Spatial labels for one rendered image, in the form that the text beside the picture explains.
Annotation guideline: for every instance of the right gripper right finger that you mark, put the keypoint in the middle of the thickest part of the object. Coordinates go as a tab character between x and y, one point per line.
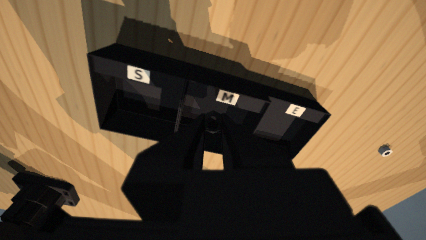
248	150

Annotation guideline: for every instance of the black rack of three bins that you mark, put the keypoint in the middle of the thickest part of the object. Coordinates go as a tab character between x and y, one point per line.
125	106

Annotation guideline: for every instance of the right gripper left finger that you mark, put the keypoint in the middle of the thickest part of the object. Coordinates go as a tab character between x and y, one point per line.
178	149

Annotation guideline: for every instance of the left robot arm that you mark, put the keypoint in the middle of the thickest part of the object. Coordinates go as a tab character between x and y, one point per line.
35	195

